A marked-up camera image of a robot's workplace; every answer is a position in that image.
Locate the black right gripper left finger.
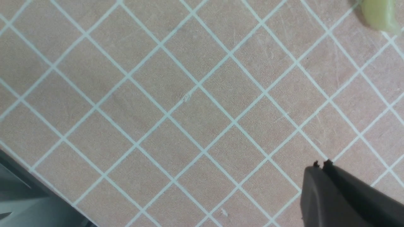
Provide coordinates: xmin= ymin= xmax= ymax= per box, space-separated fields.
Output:
xmin=300 ymin=161 xmax=372 ymax=227

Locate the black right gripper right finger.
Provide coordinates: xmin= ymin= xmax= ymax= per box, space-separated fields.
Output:
xmin=322 ymin=160 xmax=403 ymax=227

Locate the pale green dumpling front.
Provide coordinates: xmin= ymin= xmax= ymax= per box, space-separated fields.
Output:
xmin=361 ymin=0 xmax=401 ymax=35

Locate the pink checkered tablecloth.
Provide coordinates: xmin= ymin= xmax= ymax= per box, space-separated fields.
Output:
xmin=0 ymin=0 xmax=403 ymax=227

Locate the grey table edge frame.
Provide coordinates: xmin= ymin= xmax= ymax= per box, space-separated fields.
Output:
xmin=0 ymin=151 xmax=95 ymax=227

